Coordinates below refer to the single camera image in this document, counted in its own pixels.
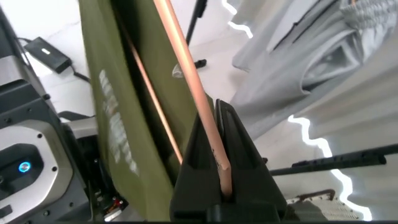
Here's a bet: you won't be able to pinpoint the pink clothes hanger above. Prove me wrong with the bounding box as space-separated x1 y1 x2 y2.
119 0 233 197

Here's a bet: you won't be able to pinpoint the black box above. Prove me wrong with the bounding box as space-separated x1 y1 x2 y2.
24 36 73 75

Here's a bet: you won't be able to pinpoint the black cable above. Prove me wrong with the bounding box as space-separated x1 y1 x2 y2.
71 66 92 84

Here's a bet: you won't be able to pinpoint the white laundry basket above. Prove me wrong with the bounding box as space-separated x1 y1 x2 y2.
285 189 364 222

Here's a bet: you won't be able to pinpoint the pale grey shorts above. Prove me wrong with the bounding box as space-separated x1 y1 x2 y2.
229 0 398 141

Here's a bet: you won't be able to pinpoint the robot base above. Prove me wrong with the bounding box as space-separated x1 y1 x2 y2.
0 6 125 223

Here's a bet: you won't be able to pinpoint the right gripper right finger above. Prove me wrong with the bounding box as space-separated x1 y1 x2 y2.
215 98 288 222

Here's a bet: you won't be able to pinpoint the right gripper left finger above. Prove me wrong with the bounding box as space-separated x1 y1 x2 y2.
170 112 223 222

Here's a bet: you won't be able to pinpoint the green garment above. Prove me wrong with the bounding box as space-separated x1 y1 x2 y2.
77 0 216 222

